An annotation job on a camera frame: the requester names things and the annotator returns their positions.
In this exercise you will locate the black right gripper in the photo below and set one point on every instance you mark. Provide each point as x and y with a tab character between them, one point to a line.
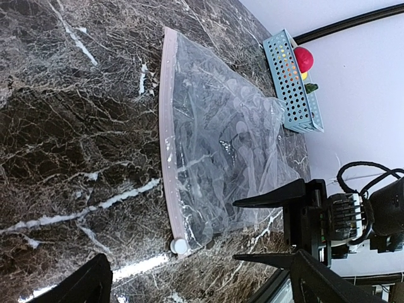
303	221

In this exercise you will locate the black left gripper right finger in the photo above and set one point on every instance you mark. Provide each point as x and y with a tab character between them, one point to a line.
312	281

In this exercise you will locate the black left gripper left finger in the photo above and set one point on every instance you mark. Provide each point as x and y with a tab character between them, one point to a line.
90	283

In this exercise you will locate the clear zip top bag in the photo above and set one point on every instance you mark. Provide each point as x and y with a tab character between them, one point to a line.
221	140

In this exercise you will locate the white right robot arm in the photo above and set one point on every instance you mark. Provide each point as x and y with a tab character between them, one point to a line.
335	226

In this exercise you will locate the light blue perforated basket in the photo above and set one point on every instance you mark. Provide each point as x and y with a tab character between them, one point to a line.
301	110

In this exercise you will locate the green cucumber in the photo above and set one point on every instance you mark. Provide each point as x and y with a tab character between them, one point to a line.
310	87

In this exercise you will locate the red apple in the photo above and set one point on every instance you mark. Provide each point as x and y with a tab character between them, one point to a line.
304	58

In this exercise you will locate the black frame post right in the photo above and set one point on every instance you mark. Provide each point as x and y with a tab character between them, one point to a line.
348	23

